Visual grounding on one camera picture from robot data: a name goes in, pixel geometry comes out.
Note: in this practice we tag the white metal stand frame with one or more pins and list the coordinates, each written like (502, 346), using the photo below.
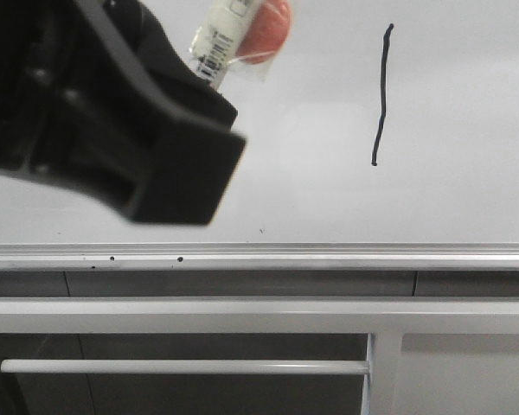
(387, 319)

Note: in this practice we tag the white horizontal metal rod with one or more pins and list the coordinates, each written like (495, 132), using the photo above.
(19, 366)

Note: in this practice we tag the aluminium whiteboard tray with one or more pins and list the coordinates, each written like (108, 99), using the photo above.
(260, 256)

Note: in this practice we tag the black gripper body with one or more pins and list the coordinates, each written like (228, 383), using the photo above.
(40, 69)

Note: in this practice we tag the white whiteboard marker black tip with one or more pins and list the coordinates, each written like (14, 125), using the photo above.
(217, 45)

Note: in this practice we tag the red round magnet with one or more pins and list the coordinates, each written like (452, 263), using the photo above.
(267, 33)

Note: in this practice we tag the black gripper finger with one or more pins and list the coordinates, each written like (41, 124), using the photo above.
(164, 163)
(147, 40)

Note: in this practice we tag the white whiteboard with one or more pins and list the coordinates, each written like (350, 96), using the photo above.
(378, 122)

